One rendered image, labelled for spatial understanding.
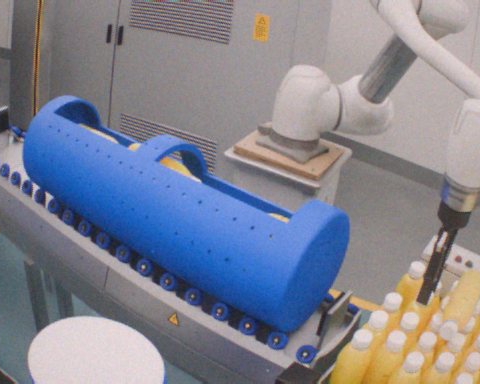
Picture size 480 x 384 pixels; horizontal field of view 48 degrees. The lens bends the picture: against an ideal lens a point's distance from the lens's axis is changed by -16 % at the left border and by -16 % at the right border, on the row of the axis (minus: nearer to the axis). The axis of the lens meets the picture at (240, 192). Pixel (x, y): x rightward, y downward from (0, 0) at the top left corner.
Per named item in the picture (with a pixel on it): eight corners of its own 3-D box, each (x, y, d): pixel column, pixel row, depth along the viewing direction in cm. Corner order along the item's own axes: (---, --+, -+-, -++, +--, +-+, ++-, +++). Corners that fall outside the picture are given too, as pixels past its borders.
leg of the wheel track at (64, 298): (75, 354, 236) (58, 237, 205) (84, 361, 233) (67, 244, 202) (66, 359, 232) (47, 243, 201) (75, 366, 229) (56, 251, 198)
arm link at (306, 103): (265, 118, 200) (276, 57, 190) (318, 124, 204) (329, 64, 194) (277, 139, 186) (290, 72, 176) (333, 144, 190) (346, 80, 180)
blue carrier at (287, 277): (86, 170, 185) (92, 85, 172) (333, 297, 145) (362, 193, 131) (22, 198, 164) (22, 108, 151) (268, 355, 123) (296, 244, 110)
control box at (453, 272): (424, 265, 149) (435, 233, 144) (481, 292, 140) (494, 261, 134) (411, 284, 142) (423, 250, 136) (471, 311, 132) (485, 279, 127)
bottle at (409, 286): (401, 343, 136) (425, 284, 127) (377, 335, 139) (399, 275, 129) (409, 327, 142) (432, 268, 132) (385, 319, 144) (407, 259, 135)
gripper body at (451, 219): (447, 187, 112) (436, 226, 116) (436, 203, 105) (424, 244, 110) (476, 201, 108) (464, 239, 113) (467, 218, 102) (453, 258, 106)
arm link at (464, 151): (455, 190, 98) (503, 191, 101) (474, 111, 91) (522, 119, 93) (433, 161, 107) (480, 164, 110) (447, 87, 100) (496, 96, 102)
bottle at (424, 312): (403, 346, 132) (428, 285, 123) (415, 364, 127) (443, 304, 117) (379, 353, 130) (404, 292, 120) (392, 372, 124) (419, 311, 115)
